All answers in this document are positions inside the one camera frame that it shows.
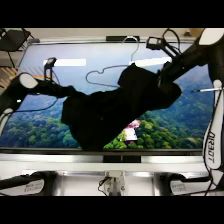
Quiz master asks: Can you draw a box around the black chair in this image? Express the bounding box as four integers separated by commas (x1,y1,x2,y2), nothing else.
0,28,34,68

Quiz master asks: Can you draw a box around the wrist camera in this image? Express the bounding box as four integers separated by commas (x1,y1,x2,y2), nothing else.
145,36,181,58
42,56,58,82

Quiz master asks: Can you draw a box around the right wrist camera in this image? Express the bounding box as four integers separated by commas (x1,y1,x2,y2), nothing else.
145,36,181,58

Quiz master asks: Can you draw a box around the black cable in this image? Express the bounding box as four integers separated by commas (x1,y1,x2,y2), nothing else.
11,69,63,115
97,176,112,197
161,28,182,52

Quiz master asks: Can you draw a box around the black garment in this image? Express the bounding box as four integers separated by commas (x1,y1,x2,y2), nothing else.
60,62,183,152

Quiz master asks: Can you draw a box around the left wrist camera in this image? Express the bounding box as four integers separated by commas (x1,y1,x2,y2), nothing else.
42,56,58,82

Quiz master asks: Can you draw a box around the silver clothes hanger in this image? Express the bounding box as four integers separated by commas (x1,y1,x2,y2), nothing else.
85,35,141,90

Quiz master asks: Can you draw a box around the silver frame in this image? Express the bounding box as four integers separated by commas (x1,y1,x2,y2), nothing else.
0,151,224,197

